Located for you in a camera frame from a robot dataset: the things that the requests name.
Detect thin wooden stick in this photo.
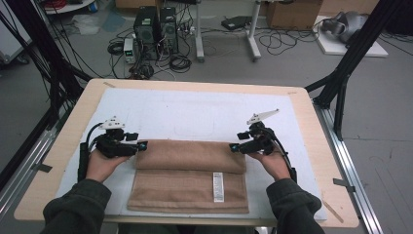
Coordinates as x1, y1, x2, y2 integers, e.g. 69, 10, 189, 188
320, 199, 345, 224

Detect white power supply unit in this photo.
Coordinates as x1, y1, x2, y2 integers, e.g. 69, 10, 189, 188
123, 38, 139, 64

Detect white floor board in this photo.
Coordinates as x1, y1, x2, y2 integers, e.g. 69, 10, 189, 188
313, 15, 389, 59

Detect white desk frame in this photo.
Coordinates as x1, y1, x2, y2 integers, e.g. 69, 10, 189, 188
194, 0, 262, 63

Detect coiled black cable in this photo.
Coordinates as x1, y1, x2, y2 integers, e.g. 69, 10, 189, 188
169, 55, 193, 74

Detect black flat device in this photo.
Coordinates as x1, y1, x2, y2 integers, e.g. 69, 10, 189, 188
221, 15, 252, 32

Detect person's right hand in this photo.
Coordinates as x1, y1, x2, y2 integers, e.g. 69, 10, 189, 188
246, 145, 291, 182

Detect black metal frame post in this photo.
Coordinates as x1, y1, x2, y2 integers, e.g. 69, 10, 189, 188
0, 0, 94, 131
305, 0, 413, 140

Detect loose black floor cables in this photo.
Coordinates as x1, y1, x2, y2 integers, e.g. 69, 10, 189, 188
258, 27, 320, 57

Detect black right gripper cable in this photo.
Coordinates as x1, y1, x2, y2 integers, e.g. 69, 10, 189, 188
271, 130, 298, 183

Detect grey tape strip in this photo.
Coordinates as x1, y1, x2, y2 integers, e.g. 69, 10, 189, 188
333, 177, 357, 193
32, 163, 53, 174

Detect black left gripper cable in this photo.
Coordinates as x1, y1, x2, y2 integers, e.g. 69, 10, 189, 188
77, 122, 105, 183

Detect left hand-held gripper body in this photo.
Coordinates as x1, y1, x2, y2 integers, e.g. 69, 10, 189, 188
95, 116, 139, 159

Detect round white table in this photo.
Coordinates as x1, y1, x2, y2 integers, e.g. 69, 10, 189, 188
42, 0, 98, 16

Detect clear plastic sheet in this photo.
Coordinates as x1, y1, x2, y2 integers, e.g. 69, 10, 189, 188
71, 14, 101, 36

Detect white grid mat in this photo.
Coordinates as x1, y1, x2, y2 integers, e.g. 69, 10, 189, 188
55, 87, 328, 223

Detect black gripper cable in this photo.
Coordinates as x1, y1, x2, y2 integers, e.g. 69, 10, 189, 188
77, 122, 105, 183
271, 130, 298, 183

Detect slim black computer tower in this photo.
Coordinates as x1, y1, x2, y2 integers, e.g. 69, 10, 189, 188
159, 7, 179, 55

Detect aluminium rail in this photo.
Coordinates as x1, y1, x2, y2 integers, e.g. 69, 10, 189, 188
0, 106, 71, 222
313, 102, 386, 234

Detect large cardboard box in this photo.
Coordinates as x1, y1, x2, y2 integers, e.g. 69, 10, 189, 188
266, 0, 324, 31

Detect brown towel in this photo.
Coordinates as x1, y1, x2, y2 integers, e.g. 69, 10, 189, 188
127, 138, 250, 215

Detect large black computer tower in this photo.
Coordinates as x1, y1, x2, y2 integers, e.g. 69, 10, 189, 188
133, 6, 160, 61

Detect grey bag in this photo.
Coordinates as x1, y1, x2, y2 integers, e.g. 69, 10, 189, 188
320, 11, 369, 45

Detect person's left hand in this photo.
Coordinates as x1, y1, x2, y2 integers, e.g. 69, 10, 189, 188
86, 149, 134, 183

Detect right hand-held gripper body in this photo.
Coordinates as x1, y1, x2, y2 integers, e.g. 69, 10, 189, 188
240, 108, 281, 156

